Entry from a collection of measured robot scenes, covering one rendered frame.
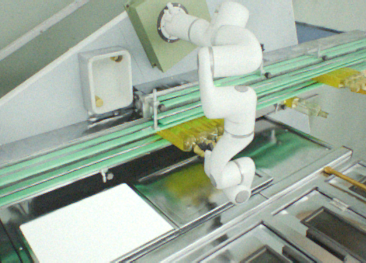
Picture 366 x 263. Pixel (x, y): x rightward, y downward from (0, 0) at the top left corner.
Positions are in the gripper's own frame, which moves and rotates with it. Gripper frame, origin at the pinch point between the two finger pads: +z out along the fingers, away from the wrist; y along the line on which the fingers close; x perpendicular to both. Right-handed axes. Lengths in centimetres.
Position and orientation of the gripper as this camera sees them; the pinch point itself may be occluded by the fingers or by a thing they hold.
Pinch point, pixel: (203, 152)
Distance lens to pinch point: 141.2
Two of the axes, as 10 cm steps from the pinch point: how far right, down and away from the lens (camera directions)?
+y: 0.0, -8.7, -4.9
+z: -3.9, -4.5, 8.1
